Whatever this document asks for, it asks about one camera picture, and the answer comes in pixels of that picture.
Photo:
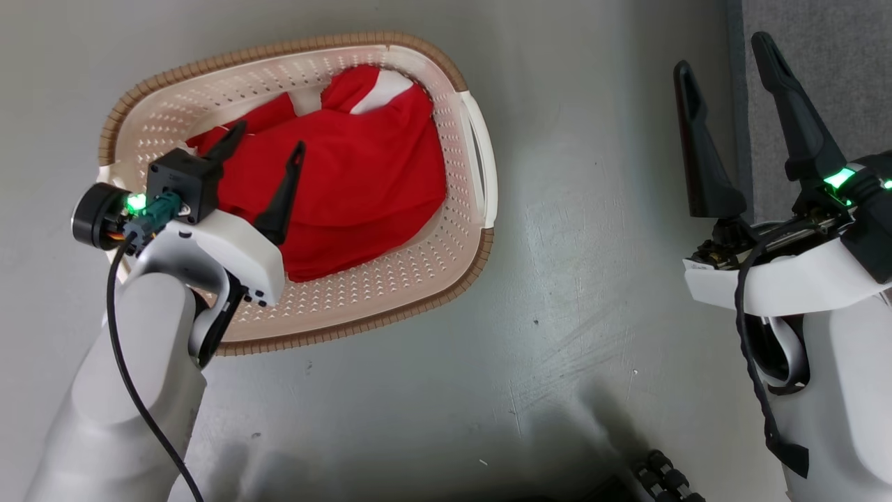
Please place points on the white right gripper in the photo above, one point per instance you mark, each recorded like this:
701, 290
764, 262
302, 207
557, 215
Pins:
787, 279

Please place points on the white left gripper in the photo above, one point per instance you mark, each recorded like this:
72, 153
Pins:
230, 251

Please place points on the red and white shirt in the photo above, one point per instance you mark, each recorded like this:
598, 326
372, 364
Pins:
362, 181

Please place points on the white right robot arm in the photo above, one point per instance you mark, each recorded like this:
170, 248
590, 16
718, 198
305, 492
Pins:
850, 390

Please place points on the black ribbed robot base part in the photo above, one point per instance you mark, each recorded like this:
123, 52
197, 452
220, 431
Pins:
665, 477

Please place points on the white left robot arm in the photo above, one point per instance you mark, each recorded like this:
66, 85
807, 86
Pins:
132, 362

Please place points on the grey fabric sofa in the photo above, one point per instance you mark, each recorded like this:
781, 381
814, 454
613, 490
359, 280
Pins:
857, 70

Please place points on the beige perforated laundry basket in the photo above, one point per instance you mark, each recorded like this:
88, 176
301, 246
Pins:
446, 230

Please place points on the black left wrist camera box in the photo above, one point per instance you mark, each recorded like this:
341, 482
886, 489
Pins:
185, 181

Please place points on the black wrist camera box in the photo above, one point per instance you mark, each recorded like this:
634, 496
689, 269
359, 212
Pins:
185, 181
874, 230

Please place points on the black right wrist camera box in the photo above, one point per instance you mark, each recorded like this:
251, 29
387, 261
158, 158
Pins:
874, 230

